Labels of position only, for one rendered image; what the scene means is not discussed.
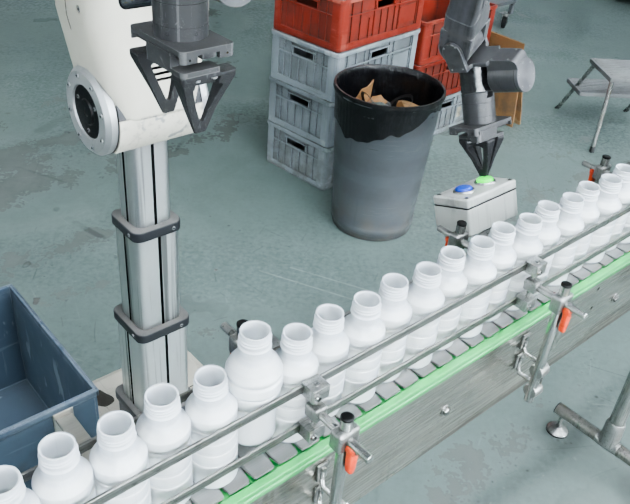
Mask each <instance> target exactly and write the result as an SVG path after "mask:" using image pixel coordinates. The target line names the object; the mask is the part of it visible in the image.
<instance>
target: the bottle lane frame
mask: <svg viewBox="0 0 630 504"><path fill-rule="evenodd" d="M623 253H624V252H623ZM612 259H613V258H612ZM601 266H602V265H601ZM590 273H591V272H590ZM578 280H579V279H578ZM570 292H572V293H573V294H574V296H573V299H572V302H571V303H572V304H573V305H575V306H577V307H578V308H580V309H582V310H583V311H585V312H587V313H588V317H587V318H586V319H585V320H583V319H581V318H579V317H578V316H576V315H575V314H573V315H572V316H571V318H570V321H569V324H568V326H567V329H566V331H565V332H564V333H562V332H560V331H559V330H558V329H557V332H556V335H555V338H554V341H553V344H552V347H551V350H550V353H549V356H548V359H547V363H548V365H549V367H550V366H551V365H552V364H554V363H555V362H557V361H558V360H560V359H561V358H562V357H564V356H565V355H567V354H568V353H570V352H571V351H573V350H574V349H575V348H577V347H578V346H580V345H581V344H583V343H584V342H585V341H587V340H588V339H590V338H591V337H593V336H594V335H595V334H597V333H598V332H600V331H601V330H603V329H604V328H605V327H607V326H608V325H610V324H611V323H613V322H614V321H615V320H617V319H618V318H620V317H621V316H623V315H624V314H626V313H627V312H628V311H630V251H629V252H627V253H624V254H623V255H622V256H621V257H619V258H617V259H613V262H611V263H609V264H608V265H606V266H602V268H601V269H600V270H598V271H596V272H595V273H591V274H590V276H588V277H586V278H585V279H583V280H579V282H578V283H577V284H575V285H573V286H572V288H571V291H570ZM550 301H551V300H549V301H547V302H546V303H542V302H540V301H539V302H540V303H541V306H539V307H537V308H536V309H534V310H532V311H527V314H526V315H524V316H523V317H521V318H519V319H518V320H516V319H514V318H512V317H511V318H512V319H513V320H514V321H513V323H511V324H510V325H508V326H506V327H505V328H500V327H498V326H497V327H498V328H499V331H498V332H496V333H495V334H493V335H492V336H490V337H485V336H483V335H482V336H483V337H484V340H483V341H482V342H480V343H479V344H477V345H475V346H474V347H471V346H469V345H467V344H466V345H467V346H468V350H467V351H465V352H464V353H462V354H461V355H459V356H457V357H456V356H453V355H452V354H450V353H449V354H450V355H451V356H452V360H451V361H449V362H447V363H446V364H444V365H443V366H441V367H438V366H437V365H435V364H433V363H432V364H433V365H434V366H435V367H436V369H435V370H434V371H433V372H431V373H429V374H428V375H426V376H425V377H420V376H419V375H417V374H415V373H414V374H415V375H416V376H417V377H418V381H416V382H415V383H413V384H411V385H410V386H408V387H407V388H402V387H401V386H399V385H397V384H396V383H395V384H396V385H397V386H398V387H399V388H400V392H398V393H397V394H395V395H393V396H392V397H390V398H389V399H387V400H385V399H383V398H382V397H380V396H378V395H377V394H376V395H377V396H378V397H379V398H380V399H381V403H380V404H379V405H377V406H376V407H374V408H372V409H371V410H369V411H364V410H362V409H361V408H359V407H358V406H357V407H358V409H359V410H360V411H361V416H359V417H358V418H356V419H355V420H354V421H355V422H356V423H357V424H358V425H359V426H360V434H359V440H358V442H359V443H360V444H361V445H362V446H363V447H364V448H365V449H366V450H368V451H369V452H370V453H371V454H372V455H373V456H374V459H373V461H372V462H371V463H370V464H366V463H365V462H364V461H363V460H362V459H361V458H360V457H359V456H358V458H357V463H356V468H355V471H354V472H353V473H352V474H348V473H347V472H346V476H345V482H344V489H343V495H342V500H345V501H346V502H347V503H348V504H353V503H355V502H356V501H358V500H359V499H361V498H362V497H363V496H365V495H366V494H368V493H369V492H371V491H372V490H374V489H375V488H376V487H378V486H379V485H381V484H382V483H384V482H385V481H386V480H388V479H389V478H391V477H392V476H394V475H395V474H396V473H398V472H399V471H401V470H402V469H404V468H405V467H406V466H408V465H409V464H411V463H412V462H414V461H415V460H416V459H418V458H419V457H421V456H422V455H424V454H425V453H426V452H428V451H429V450H431V449H432V448H434V447H435V446H436V445H438V444H439V443H441V442H442V441H444V440H445V439H447V438H448V437H449V436H451V435H452V434H454V433H455V432H457V431H458V430H459V429H461V428H462V427H464V426H465V425H467V424H468V423H469V422H471V421H472V420H474V419H475V418H477V417H478V416H479V415H481V414H482V413H484V412H485V411H487V410H488V409H489V408H491V407H492V406H494V405H495V404H497V403H498V402H500V401H501V400H502V399H504V398H505V397H507V396H508V395H510V394H511V393H512V392H514V391H515V390H517V389H518V388H520V387H521V386H522V385H524V384H525V383H527V382H528V381H526V380H525V379H524V378H522V377H521V376H519V375H518V374H517V371H516V368H515V369H514V368H513V366H514V363H515V359H516V356H517V355H518V354H519V353H521V352H522V349H519V346H520V343H521V340H522V337H523V335H524V334H526V333H527V332H529V331H530V332H531V333H530V336H529V337H530V339H529V341H528V343H527V346H526V349H527V353H529V354H530V355H532V356H533V357H535V358H537V356H538V353H539V350H540V347H541V344H542V341H543V337H544V334H545V331H546V328H547V325H548V322H549V319H550V316H551V313H552V312H551V311H550V310H549V309H548V307H549V304H550ZM329 441H330V435H328V436H326V437H324V436H321V437H319V441H318V442H317V443H315V444H313V445H312V446H310V447H308V448H307V449H305V450H301V449H299V448H298V447H297V446H295V445H294V444H292V445H293V446H294V448H295V449H296V450H297V455H295V456H294V457H292V458H290V459H289V460H287V461H286V462H284V463H282V464H277V463H276V462H275V461H273V460H272V459H271V458H269V459H270V461H271V462H272V464H273V465H274V468H273V470H271V471H269V472H268V473H266V474H264V475H263V476H261V477H259V478H258V479H254V478H252V477H251V476H250V475H248V474H247V473H246V472H245V474H246V476H247V478H248V479H249V484H248V485H246V486H245V487H243V488H241V489H240V490H238V491H237V492H235V493H233V494H232V495H229V494H228V493H226V492H225V491H224V490H223V489H221V488H219V489H220V491H221V493H222V494H223V496H224V498H223V500H222V501H220V502H219V503H217V504H317V502H315V503H314V502H313V495H314V488H315V487H316V486H318V485H319V484H320V481H318V482H316V481H315V478H316V470H317V466H318V465H319V464H321V463H323V462H324V461H326V460H328V469H327V476H326V477H325V483H326V484H325V485H326V487H327V488H328V489H329V490H331V483H332V475H333V468H334V461H335V453H336V452H335V451H334V450H332V449H331V448H330V446H329Z"/></svg>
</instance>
